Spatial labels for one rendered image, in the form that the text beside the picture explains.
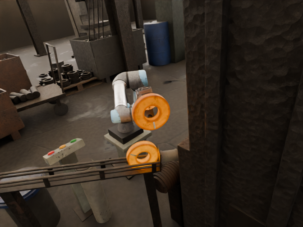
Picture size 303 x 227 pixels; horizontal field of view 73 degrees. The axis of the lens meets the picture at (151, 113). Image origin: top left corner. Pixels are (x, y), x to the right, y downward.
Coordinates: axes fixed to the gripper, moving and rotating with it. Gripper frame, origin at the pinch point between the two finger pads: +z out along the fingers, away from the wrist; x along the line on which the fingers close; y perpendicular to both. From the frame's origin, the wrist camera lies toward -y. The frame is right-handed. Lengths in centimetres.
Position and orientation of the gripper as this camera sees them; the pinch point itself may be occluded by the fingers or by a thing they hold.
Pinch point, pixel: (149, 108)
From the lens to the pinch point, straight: 83.6
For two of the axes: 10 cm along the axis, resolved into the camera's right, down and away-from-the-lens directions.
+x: 9.7, -2.4, 0.7
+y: -2.2, -9.5, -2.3
